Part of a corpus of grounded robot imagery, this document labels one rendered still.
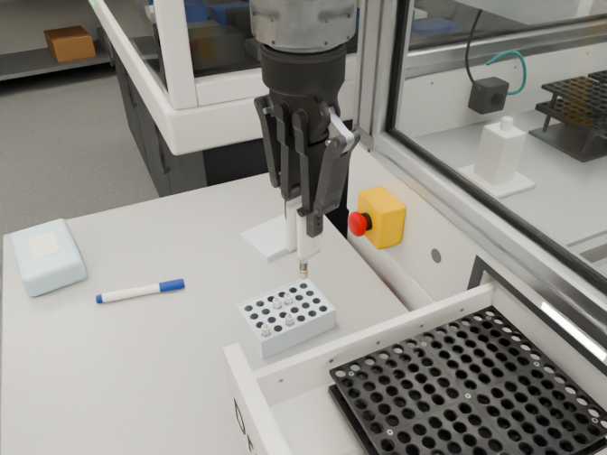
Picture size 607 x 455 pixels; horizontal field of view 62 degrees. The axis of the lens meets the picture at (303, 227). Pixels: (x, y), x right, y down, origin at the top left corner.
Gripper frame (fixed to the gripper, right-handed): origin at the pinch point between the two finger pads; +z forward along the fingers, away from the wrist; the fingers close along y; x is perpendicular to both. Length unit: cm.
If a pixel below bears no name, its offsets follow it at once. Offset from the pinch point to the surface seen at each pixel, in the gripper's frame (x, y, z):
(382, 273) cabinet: 24.5, -7.3, 26.0
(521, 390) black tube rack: 8.0, 24.7, 10.5
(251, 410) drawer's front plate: -15.1, 10.3, 7.7
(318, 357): -4.4, 7.6, 11.4
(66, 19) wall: 95, -388, 68
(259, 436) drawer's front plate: -16.0, 12.7, 8.2
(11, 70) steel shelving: 40, -352, 86
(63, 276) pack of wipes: -19.1, -37.7, 22.1
